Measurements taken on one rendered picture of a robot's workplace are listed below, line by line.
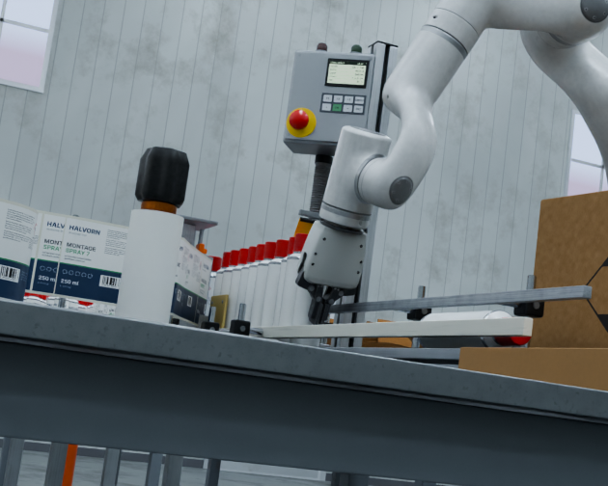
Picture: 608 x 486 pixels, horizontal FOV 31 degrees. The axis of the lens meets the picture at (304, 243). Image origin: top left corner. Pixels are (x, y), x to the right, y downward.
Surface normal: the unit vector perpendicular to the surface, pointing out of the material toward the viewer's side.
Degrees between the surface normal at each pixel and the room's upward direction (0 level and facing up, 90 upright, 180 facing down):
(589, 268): 90
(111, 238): 90
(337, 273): 116
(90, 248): 90
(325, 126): 90
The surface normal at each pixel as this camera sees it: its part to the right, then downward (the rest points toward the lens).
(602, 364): -0.91, -0.18
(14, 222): 0.84, 0.04
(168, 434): 0.38, -0.08
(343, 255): 0.33, 0.28
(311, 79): -0.22, -0.17
